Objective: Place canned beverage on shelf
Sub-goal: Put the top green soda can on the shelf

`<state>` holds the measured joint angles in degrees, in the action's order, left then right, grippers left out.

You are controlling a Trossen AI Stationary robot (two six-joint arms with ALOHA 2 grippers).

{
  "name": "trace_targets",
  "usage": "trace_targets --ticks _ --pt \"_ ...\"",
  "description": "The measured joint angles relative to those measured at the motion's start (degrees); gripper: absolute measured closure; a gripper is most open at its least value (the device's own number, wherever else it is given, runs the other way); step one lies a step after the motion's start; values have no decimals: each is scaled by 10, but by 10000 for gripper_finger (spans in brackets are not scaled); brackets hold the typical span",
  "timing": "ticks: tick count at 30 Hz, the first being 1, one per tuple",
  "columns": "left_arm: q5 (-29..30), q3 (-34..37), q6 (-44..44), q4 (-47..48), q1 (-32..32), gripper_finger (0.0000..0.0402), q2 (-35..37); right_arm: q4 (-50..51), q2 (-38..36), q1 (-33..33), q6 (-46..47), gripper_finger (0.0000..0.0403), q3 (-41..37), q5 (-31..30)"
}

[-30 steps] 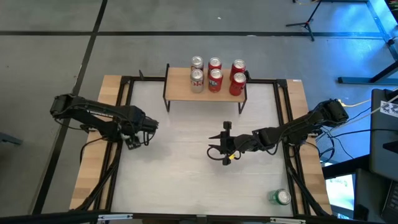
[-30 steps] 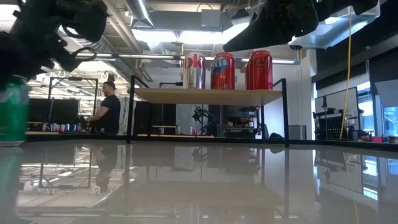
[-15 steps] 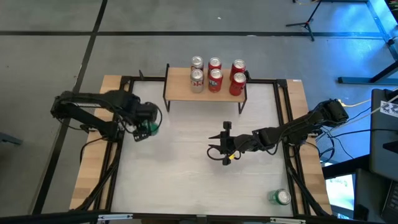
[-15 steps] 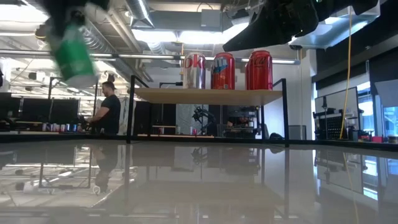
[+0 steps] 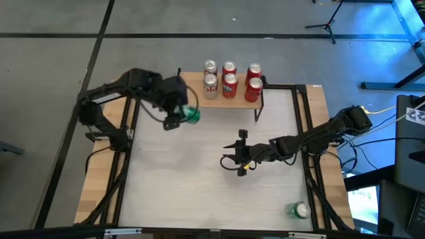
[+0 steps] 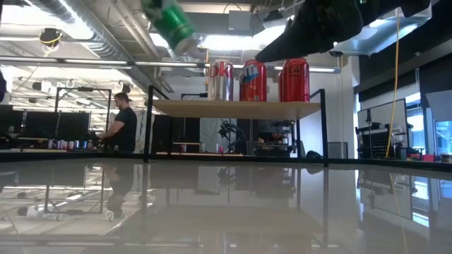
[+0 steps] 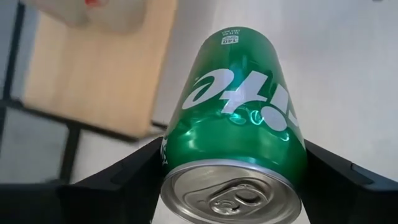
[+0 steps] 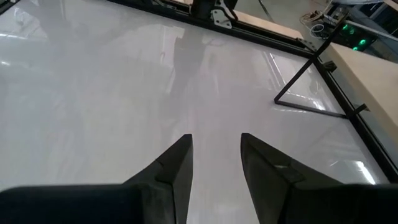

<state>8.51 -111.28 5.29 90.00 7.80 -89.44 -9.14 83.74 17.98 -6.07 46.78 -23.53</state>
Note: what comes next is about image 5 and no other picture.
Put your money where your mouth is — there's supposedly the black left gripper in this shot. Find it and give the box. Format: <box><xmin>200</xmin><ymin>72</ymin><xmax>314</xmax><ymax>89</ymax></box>
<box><xmin>151</xmin><ymin>75</ymin><xmax>202</xmax><ymax>131</ymax></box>

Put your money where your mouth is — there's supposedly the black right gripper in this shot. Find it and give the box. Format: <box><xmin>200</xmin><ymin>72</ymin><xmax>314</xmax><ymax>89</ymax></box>
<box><xmin>222</xmin><ymin>129</ymin><xmax>272</xmax><ymax>177</ymax></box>

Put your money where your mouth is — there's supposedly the green Sprite can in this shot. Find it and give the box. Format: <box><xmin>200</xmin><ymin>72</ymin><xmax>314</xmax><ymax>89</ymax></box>
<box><xmin>286</xmin><ymin>200</ymin><xmax>312</xmax><ymax>220</ymax></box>
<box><xmin>181</xmin><ymin>106</ymin><xmax>202</xmax><ymax>126</ymax></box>

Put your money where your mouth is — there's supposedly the silver Diet Coke can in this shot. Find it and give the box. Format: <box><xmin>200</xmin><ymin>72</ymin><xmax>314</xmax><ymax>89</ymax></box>
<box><xmin>203</xmin><ymin>72</ymin><xmax>219</xmax><ymax>100</ymax></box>
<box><xmin>203</xmin><ymin>58</ymin><xmax>219</xmax><ymax>76</ymax></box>

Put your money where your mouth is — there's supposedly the orange-red Fanta can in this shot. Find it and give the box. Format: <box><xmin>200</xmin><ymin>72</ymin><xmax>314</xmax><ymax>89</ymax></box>
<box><xmin>222</xmin><ymin>72</ymin><xmax>239</xmax><ymax>100</ymax></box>

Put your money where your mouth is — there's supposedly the red Coca-Cola can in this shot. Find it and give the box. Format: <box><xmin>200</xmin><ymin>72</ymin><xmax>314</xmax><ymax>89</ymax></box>
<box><xmin>247</xmin><ymin>62</ymin><xmax>264</xmax><ymax>80</ymax></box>
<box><xmin>221</xmin><ymin>60</ymin><xmax>238</xmax><ymax>76</ymax></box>
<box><xmin>244</xmin><ymin>76</ymin><xmax>264</xmax><ymax>103</ymax></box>

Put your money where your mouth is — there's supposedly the wooden shelf with black legs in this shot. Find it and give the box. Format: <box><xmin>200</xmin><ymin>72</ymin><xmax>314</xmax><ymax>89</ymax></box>
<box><xmin>174</xmin><ymin>68</ymin><xmax>266</xmax><ymax>123</ymax></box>

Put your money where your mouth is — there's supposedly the lit computer screen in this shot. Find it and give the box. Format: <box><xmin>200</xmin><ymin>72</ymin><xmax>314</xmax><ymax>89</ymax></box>
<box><xmin>346</xmin><ymin>185</ymin><xmax>380</xmax><ymax>235</ymax></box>

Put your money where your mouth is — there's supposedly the black tripod stand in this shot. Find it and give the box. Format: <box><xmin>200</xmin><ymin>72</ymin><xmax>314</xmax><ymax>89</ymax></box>
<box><xmin>304</xmin><ymin>0</ymin><xmax>346</xmax><ymax>45</ymax></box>

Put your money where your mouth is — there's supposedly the black desktop device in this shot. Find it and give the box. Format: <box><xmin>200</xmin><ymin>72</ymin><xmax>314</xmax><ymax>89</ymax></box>
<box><xmin>378</xmin><ymin>181</ymin><xmax>425</xmax><ymax>239</ymax></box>

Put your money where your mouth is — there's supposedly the grey box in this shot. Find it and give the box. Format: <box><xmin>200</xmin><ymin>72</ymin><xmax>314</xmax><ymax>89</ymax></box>
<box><xmin>394</xmin><ymin>94</ymin><xmax>425</xmax><ymax>193</ymax></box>

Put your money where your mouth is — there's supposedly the grey-blue object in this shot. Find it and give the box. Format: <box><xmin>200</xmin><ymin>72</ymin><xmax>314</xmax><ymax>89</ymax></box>
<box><xmin>0</xmin><ymin>141</ymin><xmax>26</xmax><ymax>156</ymax></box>

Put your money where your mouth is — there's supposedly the printed tag marker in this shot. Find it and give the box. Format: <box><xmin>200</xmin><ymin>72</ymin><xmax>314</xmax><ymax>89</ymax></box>
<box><xmin>405</xmin><ymin>106</ymin><xmax>425</xmax><ymax>126</ymax></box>

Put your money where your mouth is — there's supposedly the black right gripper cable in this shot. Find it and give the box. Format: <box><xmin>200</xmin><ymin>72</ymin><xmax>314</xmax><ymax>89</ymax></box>
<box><xmin>220</xmin><ymin>155</ymin><xmax>242</xmax><ymax>171</ymax></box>

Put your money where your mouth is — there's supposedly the black aluminium table frame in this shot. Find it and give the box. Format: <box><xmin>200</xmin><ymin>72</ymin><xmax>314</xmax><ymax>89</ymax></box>
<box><xmin>75</xmin><ymin>75</ymin><xmax>353</xmax><ymax>233</ymax></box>

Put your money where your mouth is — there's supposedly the silver metal bracket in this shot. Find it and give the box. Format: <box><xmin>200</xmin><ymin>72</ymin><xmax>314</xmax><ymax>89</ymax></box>
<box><xmin>288</xmin><ymin>231</ymin><xmax>328</xmax><ymax>239</ymax></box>
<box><xmin>104</xmin><ymin>227</ymin><xmax>143</xmax><ymax>237</ymax></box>

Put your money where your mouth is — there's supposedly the black cable bundle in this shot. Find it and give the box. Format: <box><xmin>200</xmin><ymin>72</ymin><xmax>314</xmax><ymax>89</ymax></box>
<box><xmin>330</xmin><ymin>135</ymin><xmax>402</xmax><ymax>170</ymax></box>

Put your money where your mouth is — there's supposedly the yellow cable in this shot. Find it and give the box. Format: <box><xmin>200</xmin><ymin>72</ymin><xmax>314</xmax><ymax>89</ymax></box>
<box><xmin>361</xmin><ymin>105</ymin><xmax>398</xmax><ymax>116</ymax></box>

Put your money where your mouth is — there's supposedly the black metal stand frame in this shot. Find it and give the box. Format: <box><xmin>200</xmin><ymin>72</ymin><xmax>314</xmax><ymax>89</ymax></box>
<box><xmin>361</xmin><ymin>0</ymin><xmax>425</xmax><ymax>90</ymax></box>

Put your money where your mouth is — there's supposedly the white cable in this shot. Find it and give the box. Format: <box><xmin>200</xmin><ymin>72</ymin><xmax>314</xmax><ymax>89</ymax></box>
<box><xmin>378</xmin><ymin>101</ymin><xmax>425</xmax><ymax>132</ymax></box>

